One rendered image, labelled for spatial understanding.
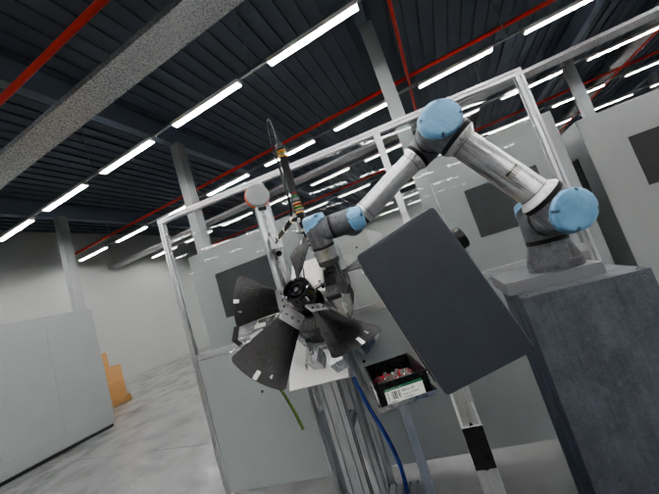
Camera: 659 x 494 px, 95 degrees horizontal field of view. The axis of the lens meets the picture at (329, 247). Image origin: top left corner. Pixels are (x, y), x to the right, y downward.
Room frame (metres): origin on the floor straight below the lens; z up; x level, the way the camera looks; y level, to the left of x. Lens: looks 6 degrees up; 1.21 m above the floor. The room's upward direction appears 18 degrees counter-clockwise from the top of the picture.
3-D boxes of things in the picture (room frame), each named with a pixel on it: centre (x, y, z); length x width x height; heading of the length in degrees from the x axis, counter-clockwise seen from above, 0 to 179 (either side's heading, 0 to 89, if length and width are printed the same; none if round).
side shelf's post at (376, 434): (1.80, 0.07, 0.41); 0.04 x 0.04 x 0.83; 77
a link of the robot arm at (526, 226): (0.97, -0.67, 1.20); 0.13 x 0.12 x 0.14; 170
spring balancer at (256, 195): (1.91, 0.35, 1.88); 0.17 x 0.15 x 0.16; 77
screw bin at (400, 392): (1.03, -0.08, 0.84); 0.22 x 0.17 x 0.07; 3
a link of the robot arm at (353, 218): (0.96, -0.08, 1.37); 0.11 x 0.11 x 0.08; 80
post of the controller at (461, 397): (0.64, -0.16, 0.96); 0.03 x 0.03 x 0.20; 77
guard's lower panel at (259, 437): (1.94, -0.09, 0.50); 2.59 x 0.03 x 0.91; 77
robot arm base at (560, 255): (0.98, -0.67, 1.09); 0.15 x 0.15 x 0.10
